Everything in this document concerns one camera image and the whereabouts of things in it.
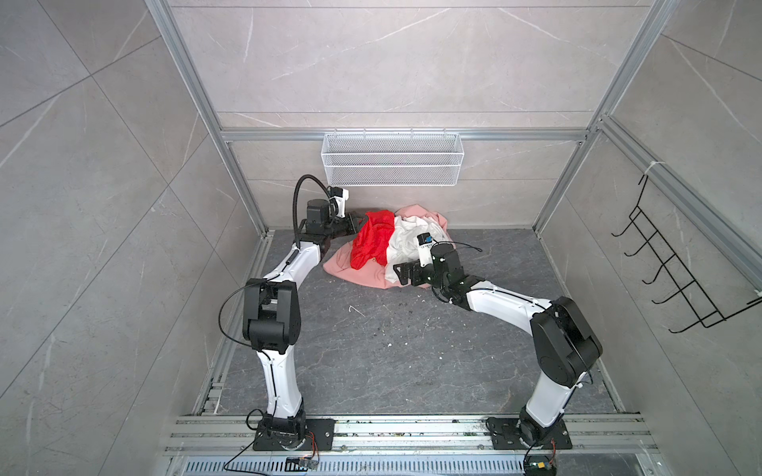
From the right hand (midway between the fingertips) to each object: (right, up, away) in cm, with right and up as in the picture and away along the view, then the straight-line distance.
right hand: (405, 261), depth 91 cm
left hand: (-12, +16, 0) cm, 20 cm away
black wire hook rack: (+60, -7, -25) cm, 66 cm away
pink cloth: (+6, +19, +23) cm, 31 cm away
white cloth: (0, +4, +10) cm, 11 cm away
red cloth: (-10, +7, +2) cm, 13 cm away
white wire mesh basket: (-4, +35, +10) cm, 37 cm away
